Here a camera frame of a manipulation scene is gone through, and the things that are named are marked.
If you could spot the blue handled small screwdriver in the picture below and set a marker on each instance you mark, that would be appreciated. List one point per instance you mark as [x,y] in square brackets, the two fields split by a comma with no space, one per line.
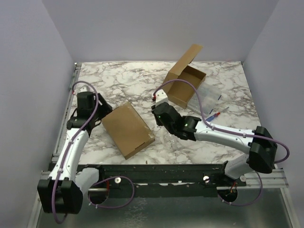
[215,115]

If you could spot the clear plastic wrap piece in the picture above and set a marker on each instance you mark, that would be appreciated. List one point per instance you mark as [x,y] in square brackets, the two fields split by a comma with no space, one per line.
[171,142]

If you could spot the clear plastic container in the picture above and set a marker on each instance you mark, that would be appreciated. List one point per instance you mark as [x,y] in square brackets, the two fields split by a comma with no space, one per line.
[209,96]

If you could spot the taped brown cardboard box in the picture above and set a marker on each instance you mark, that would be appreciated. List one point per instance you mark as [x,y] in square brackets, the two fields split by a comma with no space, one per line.
[128,130]

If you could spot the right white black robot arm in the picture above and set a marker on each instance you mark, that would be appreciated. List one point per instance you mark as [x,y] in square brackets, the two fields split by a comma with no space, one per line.
[258,146]

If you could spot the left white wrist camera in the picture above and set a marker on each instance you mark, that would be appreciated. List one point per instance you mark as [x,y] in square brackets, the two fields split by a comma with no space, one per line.
[84,88]

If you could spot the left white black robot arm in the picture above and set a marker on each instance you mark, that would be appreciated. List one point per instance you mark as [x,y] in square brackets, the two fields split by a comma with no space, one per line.
[63,191]

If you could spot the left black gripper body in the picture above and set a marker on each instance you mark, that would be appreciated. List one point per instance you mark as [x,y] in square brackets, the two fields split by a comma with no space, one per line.
[103,109]

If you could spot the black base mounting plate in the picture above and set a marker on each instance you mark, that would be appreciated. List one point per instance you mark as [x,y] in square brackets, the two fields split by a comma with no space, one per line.
[126,188]

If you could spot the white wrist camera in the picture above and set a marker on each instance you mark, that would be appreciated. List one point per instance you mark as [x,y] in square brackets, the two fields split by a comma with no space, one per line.
[160,97]
[84,88]

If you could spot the aluminium frame rail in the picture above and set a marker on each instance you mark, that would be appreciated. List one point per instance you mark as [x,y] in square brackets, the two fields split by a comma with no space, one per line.
[266,177]

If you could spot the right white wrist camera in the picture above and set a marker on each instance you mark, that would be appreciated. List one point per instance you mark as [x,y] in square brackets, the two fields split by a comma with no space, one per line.
[160,97]

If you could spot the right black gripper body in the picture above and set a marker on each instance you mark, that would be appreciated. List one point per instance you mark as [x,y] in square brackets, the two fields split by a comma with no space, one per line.
[157,110]

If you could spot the brown cardboard express box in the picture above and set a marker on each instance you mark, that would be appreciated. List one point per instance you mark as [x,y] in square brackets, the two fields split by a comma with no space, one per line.
[186,78]

